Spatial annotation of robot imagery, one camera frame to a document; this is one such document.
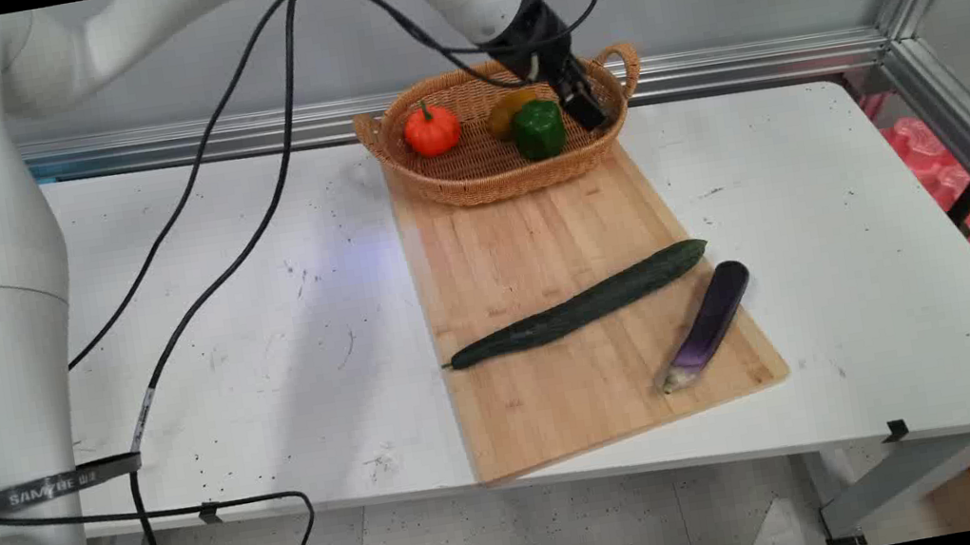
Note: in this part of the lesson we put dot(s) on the woven wicker basket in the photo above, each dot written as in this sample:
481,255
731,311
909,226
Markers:
479,168

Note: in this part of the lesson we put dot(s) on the green toy bell pepper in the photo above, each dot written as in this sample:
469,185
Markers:
540,130

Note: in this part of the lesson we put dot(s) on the grey table leg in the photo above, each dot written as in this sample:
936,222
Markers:
919,472

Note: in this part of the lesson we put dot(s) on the aluminium frame rail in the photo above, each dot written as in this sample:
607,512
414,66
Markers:
234,137

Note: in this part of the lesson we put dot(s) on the long dark green cucumber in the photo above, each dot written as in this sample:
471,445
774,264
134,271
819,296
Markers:
581,305

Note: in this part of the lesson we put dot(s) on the purple eggplant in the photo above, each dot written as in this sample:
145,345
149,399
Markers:
711,320

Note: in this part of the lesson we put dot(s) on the orange toy pumpkin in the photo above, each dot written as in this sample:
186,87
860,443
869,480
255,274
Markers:
431,129

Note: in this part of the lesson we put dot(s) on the wooden cutting board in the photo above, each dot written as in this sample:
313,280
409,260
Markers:
539,245

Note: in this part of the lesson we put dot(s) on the yellow toy bell pepper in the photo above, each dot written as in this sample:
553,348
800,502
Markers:
505,112

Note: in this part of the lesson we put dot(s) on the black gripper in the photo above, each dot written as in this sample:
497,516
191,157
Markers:
535,39

